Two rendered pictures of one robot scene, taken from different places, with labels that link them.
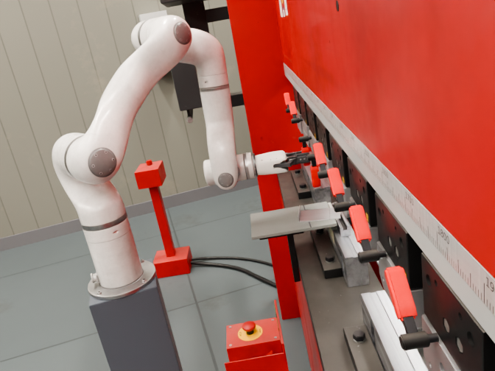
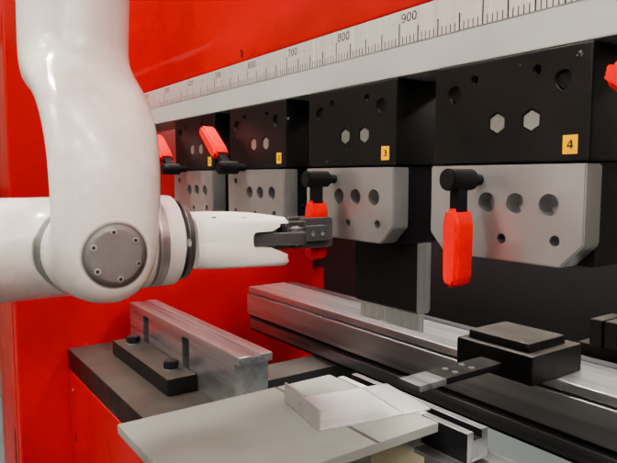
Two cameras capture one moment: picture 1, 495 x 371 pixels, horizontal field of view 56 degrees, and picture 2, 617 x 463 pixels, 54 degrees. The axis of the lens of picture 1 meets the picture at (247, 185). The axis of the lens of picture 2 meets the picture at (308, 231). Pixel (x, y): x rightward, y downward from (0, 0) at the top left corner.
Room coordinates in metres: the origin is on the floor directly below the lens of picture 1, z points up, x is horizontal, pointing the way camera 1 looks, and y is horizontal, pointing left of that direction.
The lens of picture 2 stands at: (0.91, 0.21, 1.24)
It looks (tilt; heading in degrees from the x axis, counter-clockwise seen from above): 5 degrees down; 322
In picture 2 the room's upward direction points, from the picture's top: straight up
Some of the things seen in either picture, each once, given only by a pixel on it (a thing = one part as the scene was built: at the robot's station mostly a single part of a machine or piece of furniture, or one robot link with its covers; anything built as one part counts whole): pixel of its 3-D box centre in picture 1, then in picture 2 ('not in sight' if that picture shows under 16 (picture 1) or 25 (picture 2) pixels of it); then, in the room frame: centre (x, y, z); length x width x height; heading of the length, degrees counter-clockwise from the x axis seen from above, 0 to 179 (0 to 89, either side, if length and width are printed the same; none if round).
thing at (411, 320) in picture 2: not in sight; (390, 281); (1.38, -0.27, 1.13); 0.10 x 0.02 x 0.10; 177
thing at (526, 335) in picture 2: not in sight; (481, 358); (1.37, -0.43, 1.01); 0.26 x 0.12 x 0.05; 87
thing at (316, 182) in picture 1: (317, 170); (462, 227); (1.23, -0.20, 1.20); 0.04 x 0.02 x 0.10; 87
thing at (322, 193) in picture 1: (314, 177); (189, 347); (1.93, -0.29, 0.92); 0.50 x 0.06 x 0.10; 177
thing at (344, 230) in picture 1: (338, 218); (404, 412); (1.35, -0.27, 0.99); 0.20 x 0.03 x 0.03; 177
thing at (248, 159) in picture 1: (250, 165); (158, 240); (1.44, -0.02, 1.18); 0.09 x 0.03 x 0.08; 177
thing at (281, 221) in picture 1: (291, 219); (278, 427); (1.38, -0.12, 1.00); 0.26 x 0.18 x 0.01; 87
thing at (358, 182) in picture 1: (380, 205); not in sight; (0.80, -0.24, 1.26); 0.15 x 0.09 x 0.17; 177
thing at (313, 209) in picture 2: (306, 151); (319, 215); (1.43, -0.20, 1.20); 0.04 x 0.02 x 0.10; 87
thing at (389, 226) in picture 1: (418, 256); not in sight; (0.60, -0.23, 1.26); 0.15 x 0.09 x 0.17; 177
